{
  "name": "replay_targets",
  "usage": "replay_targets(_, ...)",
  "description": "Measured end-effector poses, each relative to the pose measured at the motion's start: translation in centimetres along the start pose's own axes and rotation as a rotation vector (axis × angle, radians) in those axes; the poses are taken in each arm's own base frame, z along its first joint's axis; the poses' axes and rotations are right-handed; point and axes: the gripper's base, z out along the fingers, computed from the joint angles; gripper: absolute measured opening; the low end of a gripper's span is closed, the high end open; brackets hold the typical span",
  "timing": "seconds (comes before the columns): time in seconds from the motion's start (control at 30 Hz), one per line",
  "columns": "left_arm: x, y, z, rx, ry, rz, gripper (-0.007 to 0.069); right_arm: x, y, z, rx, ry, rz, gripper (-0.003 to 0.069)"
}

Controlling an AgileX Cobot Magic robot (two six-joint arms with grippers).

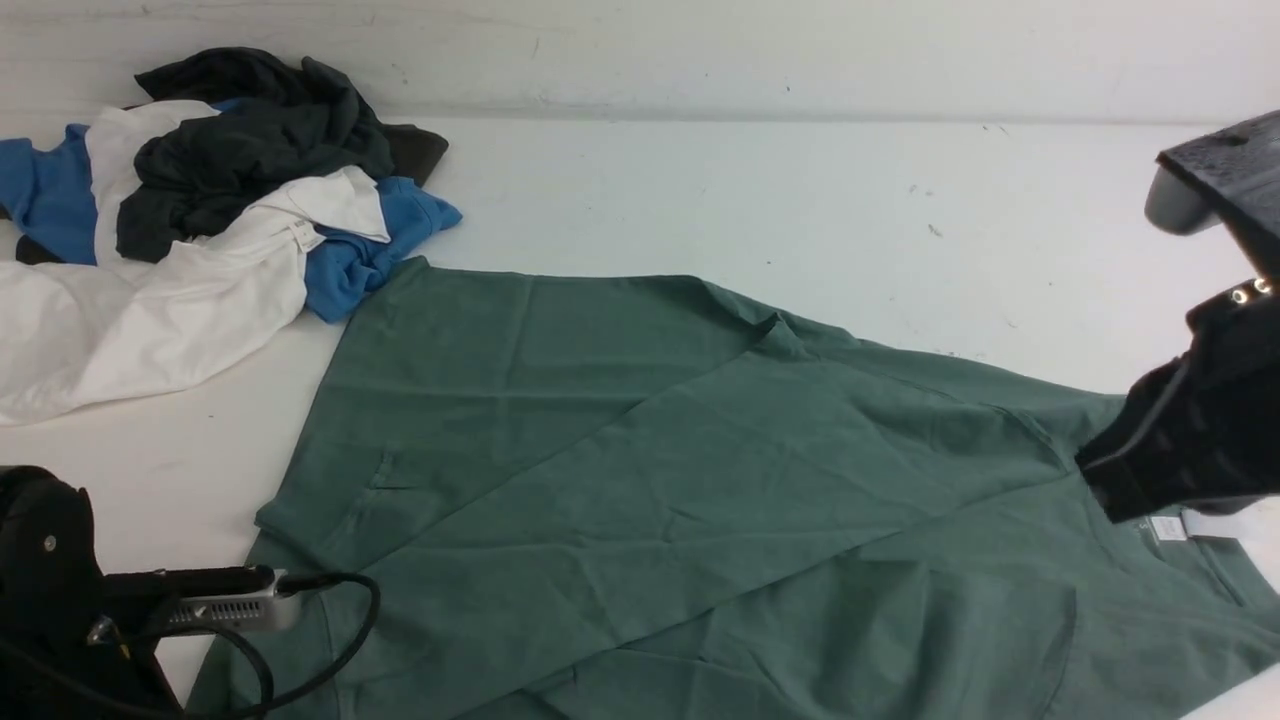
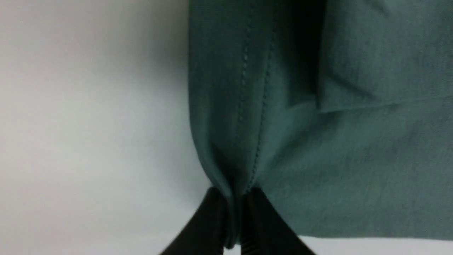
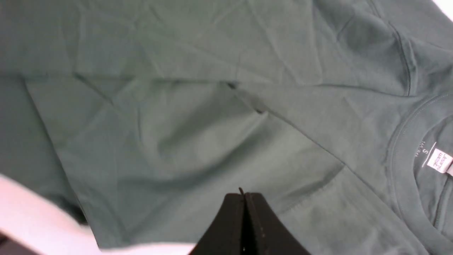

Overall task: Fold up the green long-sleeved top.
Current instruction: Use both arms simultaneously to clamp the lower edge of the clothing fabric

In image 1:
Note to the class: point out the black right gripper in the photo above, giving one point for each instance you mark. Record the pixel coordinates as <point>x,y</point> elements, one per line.
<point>1200,432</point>

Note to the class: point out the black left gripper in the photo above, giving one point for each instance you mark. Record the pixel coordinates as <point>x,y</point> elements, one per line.
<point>62,618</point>

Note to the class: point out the green long sleeve shirt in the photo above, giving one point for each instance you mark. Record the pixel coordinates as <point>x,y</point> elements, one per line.
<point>652,498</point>

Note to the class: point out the white shirt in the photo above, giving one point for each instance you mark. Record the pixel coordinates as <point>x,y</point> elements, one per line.
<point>76,335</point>

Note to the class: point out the blue shirt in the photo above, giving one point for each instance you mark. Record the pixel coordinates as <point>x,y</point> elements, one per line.
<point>47,194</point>

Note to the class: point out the dark grey shirt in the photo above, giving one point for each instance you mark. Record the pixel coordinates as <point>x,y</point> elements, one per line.
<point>222,129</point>

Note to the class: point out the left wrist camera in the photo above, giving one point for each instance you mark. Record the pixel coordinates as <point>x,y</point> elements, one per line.
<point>244,599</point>

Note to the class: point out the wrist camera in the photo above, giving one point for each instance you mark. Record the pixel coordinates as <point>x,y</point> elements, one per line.
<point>244,599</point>
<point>1230,177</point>

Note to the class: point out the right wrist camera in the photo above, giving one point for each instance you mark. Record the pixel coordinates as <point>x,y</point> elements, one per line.
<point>1230,177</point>

